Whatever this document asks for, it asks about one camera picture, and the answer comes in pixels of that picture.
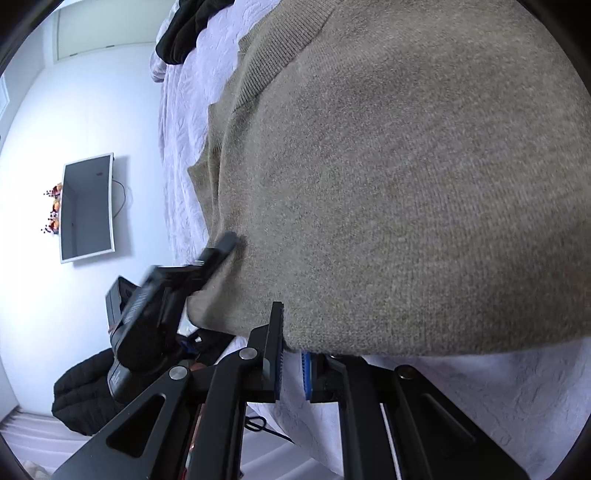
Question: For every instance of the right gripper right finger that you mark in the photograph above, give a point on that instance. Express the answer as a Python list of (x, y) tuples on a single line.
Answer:
[(396, 424)]

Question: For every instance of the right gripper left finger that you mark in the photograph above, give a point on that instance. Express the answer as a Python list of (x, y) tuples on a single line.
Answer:
[(187, 424)]

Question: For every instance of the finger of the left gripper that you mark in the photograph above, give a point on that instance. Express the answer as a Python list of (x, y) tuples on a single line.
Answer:
[(211, 259)]

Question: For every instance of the taupe knit sweater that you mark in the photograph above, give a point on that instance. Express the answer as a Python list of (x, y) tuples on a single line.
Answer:
[(406, 177)]

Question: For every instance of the black jacket on floor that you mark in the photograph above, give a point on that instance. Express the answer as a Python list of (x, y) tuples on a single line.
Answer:
[(82, 399)]

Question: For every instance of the lavender embossed bedspread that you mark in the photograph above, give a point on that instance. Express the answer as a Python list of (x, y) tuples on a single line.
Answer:
[(533, 403)]

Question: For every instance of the black garment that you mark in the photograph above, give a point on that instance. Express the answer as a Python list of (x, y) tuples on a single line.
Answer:
[(180, 37)]

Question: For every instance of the wall mounted television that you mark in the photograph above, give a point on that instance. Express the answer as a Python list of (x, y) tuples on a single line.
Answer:
[(86, 212)]

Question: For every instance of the red flower wall decoration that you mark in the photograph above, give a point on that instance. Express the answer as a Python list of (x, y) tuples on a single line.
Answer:
[(52, 225)]

